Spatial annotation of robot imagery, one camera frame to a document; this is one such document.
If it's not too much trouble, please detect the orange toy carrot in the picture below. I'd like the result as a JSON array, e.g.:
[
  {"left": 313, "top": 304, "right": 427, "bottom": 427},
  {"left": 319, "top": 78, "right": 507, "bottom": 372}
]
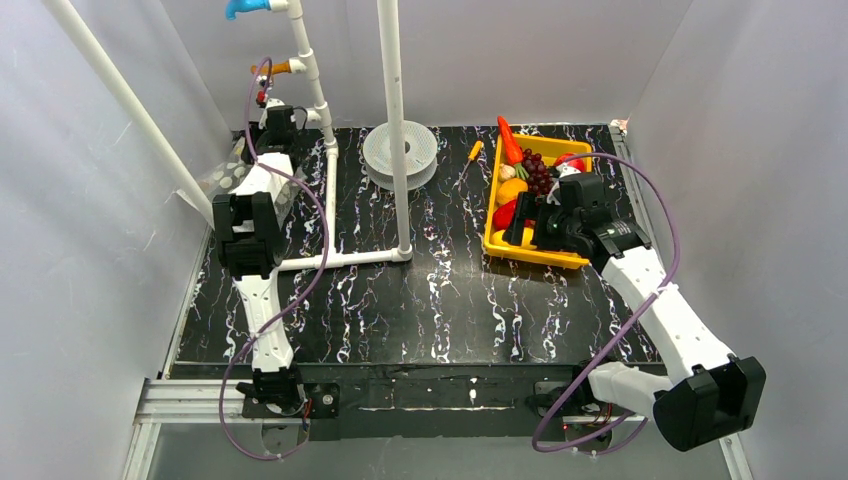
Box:
[{"left": 497, "top": 116, "right": 524, "bottom": 180}]

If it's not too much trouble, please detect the clear zip top bag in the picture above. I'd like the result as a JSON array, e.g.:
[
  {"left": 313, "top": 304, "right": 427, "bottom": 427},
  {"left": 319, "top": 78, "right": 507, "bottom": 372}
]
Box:
[{"left": 197, "top": 137, "right": 301, "bottom": 225}]

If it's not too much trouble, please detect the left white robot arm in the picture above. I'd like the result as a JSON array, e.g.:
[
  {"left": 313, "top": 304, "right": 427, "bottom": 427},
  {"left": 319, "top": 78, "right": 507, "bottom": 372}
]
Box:
[{"left": 212, "top": 101, "right": 305, "bottom": 416}]

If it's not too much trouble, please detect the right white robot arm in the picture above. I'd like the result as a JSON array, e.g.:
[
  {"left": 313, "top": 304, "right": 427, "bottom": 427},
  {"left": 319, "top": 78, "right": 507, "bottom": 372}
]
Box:
[{"left": 504, "top": 173, "right": 767, "bottom": 452}]

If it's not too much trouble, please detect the orange toy fruit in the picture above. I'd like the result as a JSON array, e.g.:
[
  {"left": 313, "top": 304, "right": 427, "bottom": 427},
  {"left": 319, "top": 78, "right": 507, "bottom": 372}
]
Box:
[{"left": 495, "top": 178, "right": 528, "bottom": 206}]

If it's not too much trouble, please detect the red bell pepper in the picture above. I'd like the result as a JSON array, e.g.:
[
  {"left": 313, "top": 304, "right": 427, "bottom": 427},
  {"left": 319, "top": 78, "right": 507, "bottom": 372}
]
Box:
[{"left": 492, "top": 199, "right": 517, "bottom": 232}]

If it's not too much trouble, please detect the dark grape bunch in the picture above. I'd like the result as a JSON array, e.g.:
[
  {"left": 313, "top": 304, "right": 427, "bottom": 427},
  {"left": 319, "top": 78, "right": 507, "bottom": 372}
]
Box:
[{"left": 521, "top": 149, "right": 554, "bottom": 195}]

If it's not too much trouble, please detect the white garlic bulb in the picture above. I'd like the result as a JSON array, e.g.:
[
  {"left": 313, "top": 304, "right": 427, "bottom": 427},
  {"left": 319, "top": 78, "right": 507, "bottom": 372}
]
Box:
[{"left": 498, "top": 164, "right": 517, "bottom": 182}]

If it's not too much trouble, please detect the yellow toy mango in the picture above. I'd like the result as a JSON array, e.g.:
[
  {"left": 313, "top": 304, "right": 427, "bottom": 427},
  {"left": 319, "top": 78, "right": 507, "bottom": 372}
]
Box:
[{"left": 490, "top": 228, "right": 538, "bottom": 250}]

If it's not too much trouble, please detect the red toy apple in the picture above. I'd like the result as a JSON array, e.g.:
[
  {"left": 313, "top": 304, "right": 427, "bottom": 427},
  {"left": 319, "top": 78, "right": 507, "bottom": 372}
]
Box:
[{"left": 553, "top": 153, "right": 591, "bottom": 176}]

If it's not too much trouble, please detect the yellow plastic bin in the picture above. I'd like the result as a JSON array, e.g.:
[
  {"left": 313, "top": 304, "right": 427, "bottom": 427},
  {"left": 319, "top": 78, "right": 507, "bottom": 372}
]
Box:
[{"left": 482, "top": 132, "right": 594, "bottom": 271}]

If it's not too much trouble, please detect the orange tap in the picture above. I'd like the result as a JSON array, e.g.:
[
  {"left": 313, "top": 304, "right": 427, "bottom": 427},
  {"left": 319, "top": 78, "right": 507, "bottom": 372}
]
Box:
[{"left": 251, "top": 61, "right": 292, "bottom": 77}]

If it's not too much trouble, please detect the white filament spool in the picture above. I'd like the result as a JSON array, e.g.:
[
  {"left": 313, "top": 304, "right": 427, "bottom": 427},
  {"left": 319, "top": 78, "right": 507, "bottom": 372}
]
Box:
[{"left": 362, "top": 120, "right": 439, "bottom": 192}]

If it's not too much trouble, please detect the blue tap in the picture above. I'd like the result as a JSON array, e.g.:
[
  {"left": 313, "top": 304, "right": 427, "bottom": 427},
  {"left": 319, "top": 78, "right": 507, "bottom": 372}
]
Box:
[{"left": 225, "top": 0, "right": 272, "bottom": 21}]

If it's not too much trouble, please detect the diagonal white pipe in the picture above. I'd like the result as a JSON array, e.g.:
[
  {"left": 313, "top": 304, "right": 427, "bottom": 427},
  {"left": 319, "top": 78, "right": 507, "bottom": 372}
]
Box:
[{"left": 42, "top": 0, "right": 214, "bottom": 227}]

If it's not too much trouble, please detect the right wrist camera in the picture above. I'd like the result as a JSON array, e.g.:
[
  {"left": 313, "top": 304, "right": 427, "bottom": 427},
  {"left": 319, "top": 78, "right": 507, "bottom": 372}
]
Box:
[{"left": 546, "top": 162, "right": 583, "bottom": 205}]

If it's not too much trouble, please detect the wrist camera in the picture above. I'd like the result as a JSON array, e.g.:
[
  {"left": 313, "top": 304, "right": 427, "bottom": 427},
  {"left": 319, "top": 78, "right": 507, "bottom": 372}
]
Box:
[
  {"left": 256, "top": 88, "right": 277, "bottom": 130},
  {"left": 546, "top": 162, "right": 583, "bottom": 205}
]

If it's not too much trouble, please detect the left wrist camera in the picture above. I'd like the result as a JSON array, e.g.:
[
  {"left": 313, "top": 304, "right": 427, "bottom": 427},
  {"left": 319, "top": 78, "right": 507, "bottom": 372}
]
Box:
[{"left": 256, "top": 88, "right": 277, "bottom": 130}]

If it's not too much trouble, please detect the white pvc pipe frame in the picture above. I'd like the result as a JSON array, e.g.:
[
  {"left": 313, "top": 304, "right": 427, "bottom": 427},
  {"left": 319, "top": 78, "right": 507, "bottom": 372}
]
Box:
[{"left": 268, "top": 0, "right": 415, "bottom": 272}]

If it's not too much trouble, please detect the yellow handled screwdriver centre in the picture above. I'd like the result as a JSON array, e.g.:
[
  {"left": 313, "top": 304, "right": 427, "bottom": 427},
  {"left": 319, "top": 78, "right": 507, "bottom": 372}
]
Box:
[{"left": 454, "top": 140, "right": 483, "bottom": 187}]

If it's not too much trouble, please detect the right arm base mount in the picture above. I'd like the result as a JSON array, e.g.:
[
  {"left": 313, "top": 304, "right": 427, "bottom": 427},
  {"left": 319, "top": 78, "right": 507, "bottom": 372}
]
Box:
[{"left": 524, "top": 360, "right": 624, "bottom": 441}]

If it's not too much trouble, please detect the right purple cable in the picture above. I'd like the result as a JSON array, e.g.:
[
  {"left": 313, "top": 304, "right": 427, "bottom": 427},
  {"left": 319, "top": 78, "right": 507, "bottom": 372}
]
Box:
[{"left": 531, "top": 152, "right": 682, "bottom": 457}]

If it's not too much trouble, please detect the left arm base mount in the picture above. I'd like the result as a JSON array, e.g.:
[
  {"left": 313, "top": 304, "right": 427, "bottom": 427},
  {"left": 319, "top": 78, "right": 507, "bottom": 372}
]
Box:
[{"left": 237, "top": 382, "right": 340, "bottom": 420}]

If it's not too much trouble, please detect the aluminium rail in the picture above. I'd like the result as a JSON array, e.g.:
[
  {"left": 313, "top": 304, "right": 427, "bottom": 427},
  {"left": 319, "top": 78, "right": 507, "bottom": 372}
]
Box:
[{"left": 121, "top": 380, "right": 247, "bottom": 479}]

